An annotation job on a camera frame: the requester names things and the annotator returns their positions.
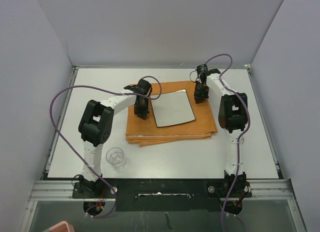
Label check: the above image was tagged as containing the orange cloth napkin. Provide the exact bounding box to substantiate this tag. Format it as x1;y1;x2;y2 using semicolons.
125;81;218;146

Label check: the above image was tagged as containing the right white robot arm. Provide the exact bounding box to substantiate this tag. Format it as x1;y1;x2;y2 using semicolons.
193;64;250;175

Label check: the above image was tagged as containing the clear drinking glass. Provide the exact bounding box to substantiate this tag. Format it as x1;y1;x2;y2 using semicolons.
105;147;126;168

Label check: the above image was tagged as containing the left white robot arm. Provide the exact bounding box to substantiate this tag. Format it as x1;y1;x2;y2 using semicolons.
78;79;152;197

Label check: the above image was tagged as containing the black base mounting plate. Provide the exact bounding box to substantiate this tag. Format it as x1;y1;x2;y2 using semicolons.
72;177;252;215

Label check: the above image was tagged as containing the white square plate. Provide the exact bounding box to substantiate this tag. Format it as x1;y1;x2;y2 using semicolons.
151;89;196;128

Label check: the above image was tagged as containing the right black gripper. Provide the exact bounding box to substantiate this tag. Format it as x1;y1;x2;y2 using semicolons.
193;81;209;104

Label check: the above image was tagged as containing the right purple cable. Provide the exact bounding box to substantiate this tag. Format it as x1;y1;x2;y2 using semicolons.
194;54;251;232

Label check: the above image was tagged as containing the purple cable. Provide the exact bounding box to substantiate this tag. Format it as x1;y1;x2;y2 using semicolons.
49;75;163;219
194;54;251;232

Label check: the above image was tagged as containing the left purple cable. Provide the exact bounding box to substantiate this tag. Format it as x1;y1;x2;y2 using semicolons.
49;75;163;219

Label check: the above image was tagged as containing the pink box corner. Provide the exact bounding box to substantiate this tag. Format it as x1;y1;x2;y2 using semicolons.
49;221;75;232

